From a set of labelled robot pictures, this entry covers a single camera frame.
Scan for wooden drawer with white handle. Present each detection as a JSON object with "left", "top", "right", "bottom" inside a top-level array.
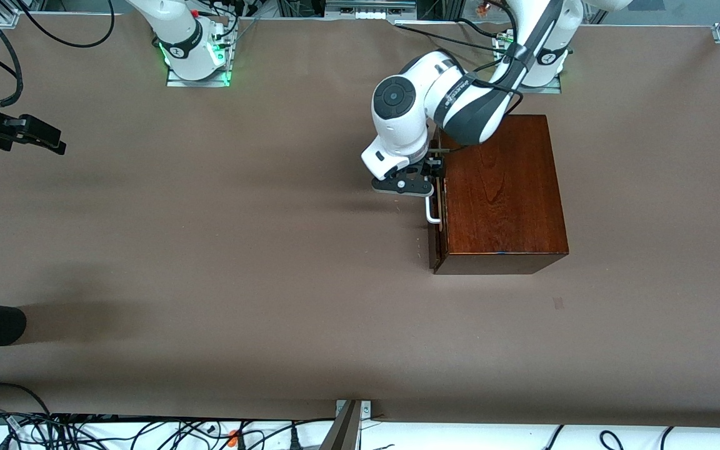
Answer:
[{"left": 426, "top": 178, "right": 443, "bottom": 269}]

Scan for dark brown wooden cabinet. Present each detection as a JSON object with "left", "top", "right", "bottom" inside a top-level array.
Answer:
[{"left": 433, "top": 114, "right": 569, "bottom": 276}]

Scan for white power strip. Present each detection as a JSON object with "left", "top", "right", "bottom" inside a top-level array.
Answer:
[{"left": 326, "top": 0, "right": 418, "bottom": 21}]

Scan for black cable across table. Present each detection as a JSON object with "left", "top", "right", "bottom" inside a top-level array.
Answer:
[{"left": 394, "top": 17, "right": 518, "bottom": 54}]

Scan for black looping cable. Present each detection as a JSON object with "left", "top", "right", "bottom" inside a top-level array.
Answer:
[{"left": 19, "top": 0, "right": 116, "bottom": 49}]

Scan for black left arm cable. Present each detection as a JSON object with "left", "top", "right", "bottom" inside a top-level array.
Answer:
[{"left": 435, "top": 0, "right": 567, "bottom": 154}]

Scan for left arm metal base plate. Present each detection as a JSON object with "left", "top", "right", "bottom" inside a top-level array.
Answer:
[{"left": 496, "top": 34, "right": 563, "bottom": 94}]

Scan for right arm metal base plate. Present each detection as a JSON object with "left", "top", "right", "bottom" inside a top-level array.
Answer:
[{"left": 166, "top": 37, "right": 231, "bottom": 88}]

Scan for metal table bracket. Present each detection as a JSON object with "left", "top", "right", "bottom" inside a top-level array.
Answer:
[{"left": 319, "top": 400, "right": 372, "bottom": 450}]

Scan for tangled black cables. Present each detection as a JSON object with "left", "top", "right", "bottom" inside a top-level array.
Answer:
[{"left": 0, "top": 382, "right": 336, "bottom": 450}]

